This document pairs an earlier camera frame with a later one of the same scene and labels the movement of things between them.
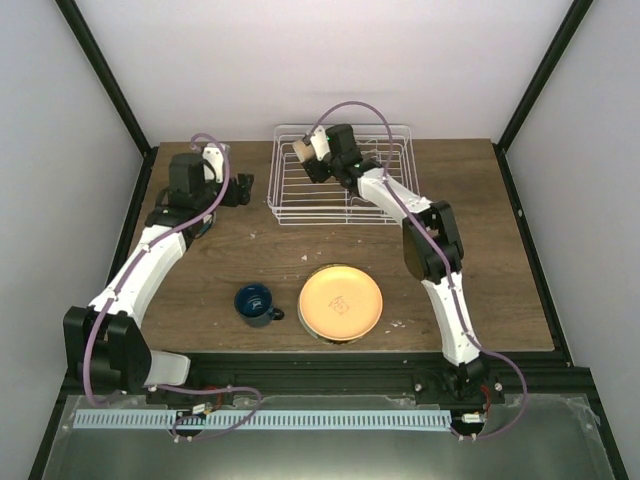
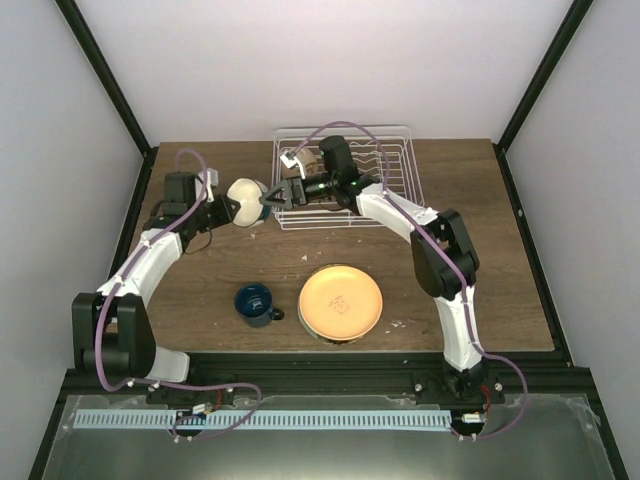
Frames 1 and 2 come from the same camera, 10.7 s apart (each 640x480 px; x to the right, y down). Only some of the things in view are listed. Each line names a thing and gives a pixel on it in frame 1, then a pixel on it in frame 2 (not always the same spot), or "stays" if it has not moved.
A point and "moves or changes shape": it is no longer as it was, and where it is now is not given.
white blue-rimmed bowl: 207,219 moves or changes shape
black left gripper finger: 244,197 -> 231,213
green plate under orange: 316,337 stays
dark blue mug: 254,306 stays
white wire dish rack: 295,200 stays
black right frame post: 570,27 stays
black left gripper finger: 245,181 -> 232,204
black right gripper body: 319,176 -> 320,193
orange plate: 340,302 stays
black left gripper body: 231,198 -> 213,220
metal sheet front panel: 537,437 stays
